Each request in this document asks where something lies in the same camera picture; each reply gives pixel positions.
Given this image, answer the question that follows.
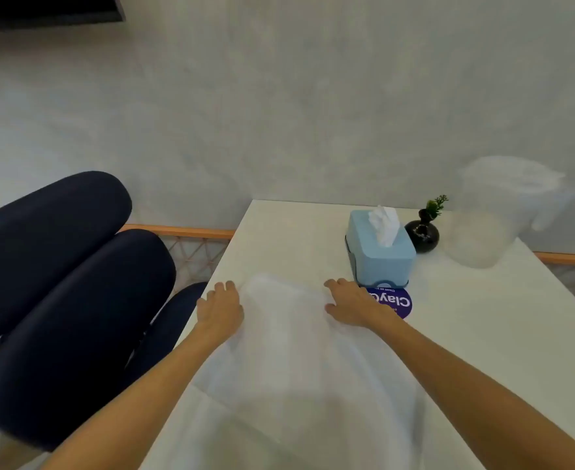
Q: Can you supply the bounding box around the person's left hand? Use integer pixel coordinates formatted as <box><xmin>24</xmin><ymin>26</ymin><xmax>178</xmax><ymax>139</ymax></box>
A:
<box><xmin>196</xmin><ymin>280</ymin><xmax>245</xmax><ymax>339</ymax></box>

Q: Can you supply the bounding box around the person's right hand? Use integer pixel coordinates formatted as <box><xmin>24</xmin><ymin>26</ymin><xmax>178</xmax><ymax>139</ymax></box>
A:
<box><xmin>323</xmin><ymin>278</ymin><xmax>391</xmax><ymax>331</ymax></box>

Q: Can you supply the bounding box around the white translucent cloth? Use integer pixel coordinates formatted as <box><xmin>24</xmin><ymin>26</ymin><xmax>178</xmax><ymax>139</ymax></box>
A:
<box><xmin>140</xmin><ymin>273</ymin><xmax>464</xmax><ymax>470</ymax></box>

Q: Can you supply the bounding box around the person's left forearm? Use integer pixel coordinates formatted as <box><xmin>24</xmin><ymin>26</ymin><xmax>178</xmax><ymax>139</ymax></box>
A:
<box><xmin>40</xmin><ymin>324</ymin><xmax>234</xmax><ymax>470</ymax></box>

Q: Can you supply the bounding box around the person's right forearm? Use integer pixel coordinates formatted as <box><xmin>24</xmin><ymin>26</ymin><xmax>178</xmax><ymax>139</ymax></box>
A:
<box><xmin>366</xmin><ymin>310</ymin><xmax>575</xmax><ymax>470</ymax></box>

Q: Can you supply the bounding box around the purple round coaster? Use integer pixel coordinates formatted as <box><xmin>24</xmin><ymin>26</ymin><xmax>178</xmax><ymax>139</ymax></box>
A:
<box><xmin>366</xmin><ymin>287</ymin><xmax>413</xmax><ymax>320</ymax></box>

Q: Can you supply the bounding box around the light blue tissue box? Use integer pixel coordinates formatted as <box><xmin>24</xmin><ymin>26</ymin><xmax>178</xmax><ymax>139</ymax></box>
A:
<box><xmin>344</xmin><ymin>210</ymin><xmax>417</xmax><ymax>289</ymax></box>

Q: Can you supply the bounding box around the white tissue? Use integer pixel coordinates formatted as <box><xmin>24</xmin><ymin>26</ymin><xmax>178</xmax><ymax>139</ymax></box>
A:
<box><xmin>368</xmin><ymin>205</ymin><xmax>402</xmax><ymax>248</ymax></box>

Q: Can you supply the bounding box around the black round vase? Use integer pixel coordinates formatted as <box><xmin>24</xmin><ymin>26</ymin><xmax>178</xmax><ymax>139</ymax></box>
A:
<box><xmin>404</xmin><ymin>209</ymin><xmax>440</xmax><ymax>254</ymax></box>

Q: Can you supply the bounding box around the green plant sprig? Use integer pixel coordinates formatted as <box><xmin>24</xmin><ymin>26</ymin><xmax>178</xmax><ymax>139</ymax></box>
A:
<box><xmin>425</xmin><ymin>195</ymin><xmax>449</xmax><ymax>220</ymax></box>

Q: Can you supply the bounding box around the dark blue padded chair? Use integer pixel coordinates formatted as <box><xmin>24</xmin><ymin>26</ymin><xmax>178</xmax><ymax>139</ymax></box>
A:
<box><xmin>0</xmin><ymin>171</ymin><xmax>210</xmax><ymax>453</ymax></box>

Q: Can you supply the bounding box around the translucent plastic jug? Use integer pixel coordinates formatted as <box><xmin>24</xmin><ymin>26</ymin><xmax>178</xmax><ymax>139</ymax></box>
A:
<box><xmin>443</xmin><ymin>155</ymin><xmax>575</xmax><ymax>270</ymax></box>

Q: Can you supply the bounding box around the dark wall-mounted screen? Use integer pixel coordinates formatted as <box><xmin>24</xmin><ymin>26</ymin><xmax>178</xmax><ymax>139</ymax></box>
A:
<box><xmin>0</xmin><ymin>0</ymin><xmax>125</xmax><ymax>31</ymax></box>

